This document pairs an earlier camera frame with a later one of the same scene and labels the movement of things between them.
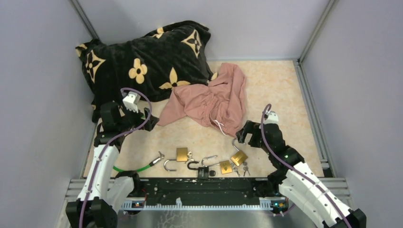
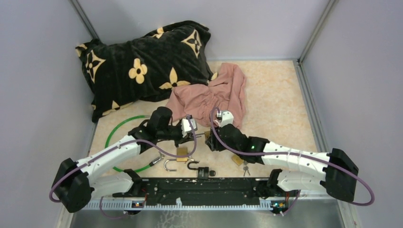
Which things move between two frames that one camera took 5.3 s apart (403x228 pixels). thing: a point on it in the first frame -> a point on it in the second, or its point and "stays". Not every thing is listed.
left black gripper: (140, 120) -> (189, 137)
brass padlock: (225, 165) -> (207, 134)
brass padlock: (239, 157) stays
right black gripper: (251, 127) -> (213, 145)
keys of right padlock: (245, 168) stays
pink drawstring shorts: (219, 103) stays
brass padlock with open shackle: (181, 154) stays
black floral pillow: (175, 54) stays
